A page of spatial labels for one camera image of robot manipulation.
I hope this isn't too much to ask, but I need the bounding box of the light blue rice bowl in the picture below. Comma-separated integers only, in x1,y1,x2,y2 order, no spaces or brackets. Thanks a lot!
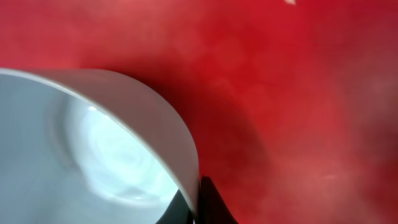
1,68,200,224

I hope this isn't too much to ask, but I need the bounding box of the red serving tray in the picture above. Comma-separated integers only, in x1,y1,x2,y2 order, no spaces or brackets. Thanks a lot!
1,0,397,223

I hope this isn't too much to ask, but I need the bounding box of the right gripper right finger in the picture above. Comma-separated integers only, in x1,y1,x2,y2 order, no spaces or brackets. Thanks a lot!
198,176,238,224

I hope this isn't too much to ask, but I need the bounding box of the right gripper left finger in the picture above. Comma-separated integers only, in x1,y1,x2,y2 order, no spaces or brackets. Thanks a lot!
156,190,194,224

